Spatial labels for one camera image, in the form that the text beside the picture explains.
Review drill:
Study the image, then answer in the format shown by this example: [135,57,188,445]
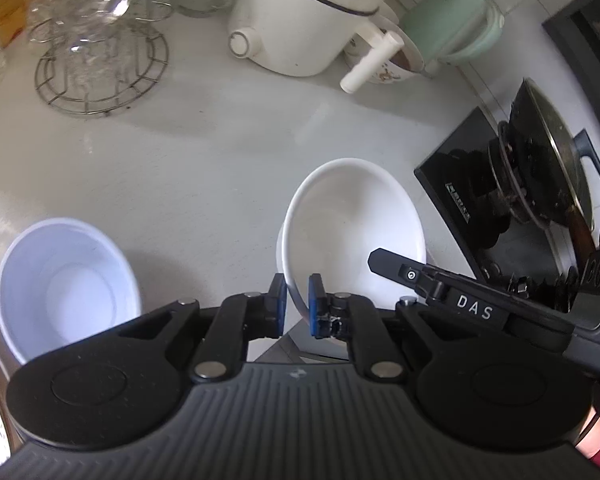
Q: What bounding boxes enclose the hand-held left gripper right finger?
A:
[307,274,481,382]

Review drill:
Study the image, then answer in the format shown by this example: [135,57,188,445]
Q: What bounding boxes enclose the black framed panel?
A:
[542,0,600,117]

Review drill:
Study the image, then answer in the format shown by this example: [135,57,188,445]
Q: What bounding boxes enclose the white electric pot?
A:
[228,0,405,95]

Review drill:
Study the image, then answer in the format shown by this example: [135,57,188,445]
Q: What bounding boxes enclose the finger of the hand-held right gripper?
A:
[367,247,449,306]

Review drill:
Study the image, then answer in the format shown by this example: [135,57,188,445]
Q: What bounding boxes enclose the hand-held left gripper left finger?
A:
[117,274,287,386]

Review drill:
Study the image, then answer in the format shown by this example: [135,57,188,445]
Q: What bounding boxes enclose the wire glass rack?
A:
[34,2,171,119]

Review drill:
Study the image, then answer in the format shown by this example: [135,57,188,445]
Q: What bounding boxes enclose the black gas stove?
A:
[413,105,600,312]

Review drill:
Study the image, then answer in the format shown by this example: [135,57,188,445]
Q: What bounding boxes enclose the dark frying pan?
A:
[509,77,600,235]

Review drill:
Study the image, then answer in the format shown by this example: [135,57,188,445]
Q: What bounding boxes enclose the translucent plastic bowl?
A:
[0,217,142,365]

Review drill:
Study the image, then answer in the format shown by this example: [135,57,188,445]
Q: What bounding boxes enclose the floral ceramic bowl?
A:
[343,12,426,86]

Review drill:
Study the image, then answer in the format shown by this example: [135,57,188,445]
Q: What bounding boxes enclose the white ceramic bowl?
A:
[275,158,428,362]

